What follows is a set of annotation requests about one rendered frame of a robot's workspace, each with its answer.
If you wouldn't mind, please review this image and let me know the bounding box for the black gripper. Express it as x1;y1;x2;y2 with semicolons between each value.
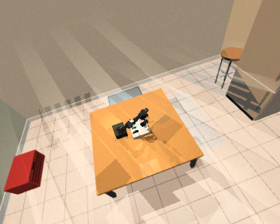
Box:
140;117;148;125

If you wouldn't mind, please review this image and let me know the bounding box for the white flat deck panel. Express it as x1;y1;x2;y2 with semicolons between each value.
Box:
130;119;151;139

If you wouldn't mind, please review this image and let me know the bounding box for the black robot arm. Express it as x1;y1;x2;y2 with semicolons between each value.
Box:
117;108;149;134

